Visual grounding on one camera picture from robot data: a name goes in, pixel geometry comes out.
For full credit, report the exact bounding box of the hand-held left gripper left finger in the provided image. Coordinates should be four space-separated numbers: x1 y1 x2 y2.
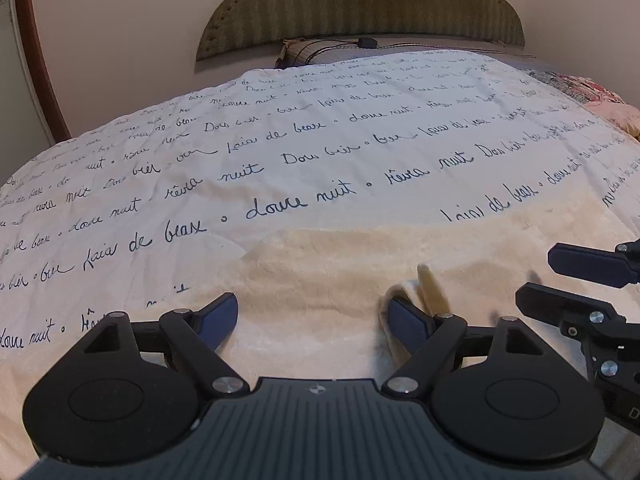
60 291 250 400

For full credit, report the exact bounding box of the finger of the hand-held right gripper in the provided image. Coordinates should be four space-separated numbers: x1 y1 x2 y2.
514 282 629 342
546 238 640 289

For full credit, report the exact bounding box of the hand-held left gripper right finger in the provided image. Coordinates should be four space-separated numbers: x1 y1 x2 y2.
381 295 557 400

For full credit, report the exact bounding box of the cream fleece blanket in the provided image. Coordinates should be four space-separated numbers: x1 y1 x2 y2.
0 194 640 466

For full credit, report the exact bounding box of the patterned blanket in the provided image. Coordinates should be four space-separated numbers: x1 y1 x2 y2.
527 67 640 140

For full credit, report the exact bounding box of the white script-print quilt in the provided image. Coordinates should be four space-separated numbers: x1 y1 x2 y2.
0 50 640 361

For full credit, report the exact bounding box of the striped pillow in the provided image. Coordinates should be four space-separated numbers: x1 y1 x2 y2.
276 37 366 69
277 34 543 72

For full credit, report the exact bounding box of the olive padded headboard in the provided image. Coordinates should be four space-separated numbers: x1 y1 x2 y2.
195 0 527 64

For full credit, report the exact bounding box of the black cable with plug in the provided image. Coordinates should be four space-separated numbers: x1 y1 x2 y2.
285 35 382 63

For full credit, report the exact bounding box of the brown wooden door frame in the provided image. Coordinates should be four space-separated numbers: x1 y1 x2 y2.
12 0 72 142

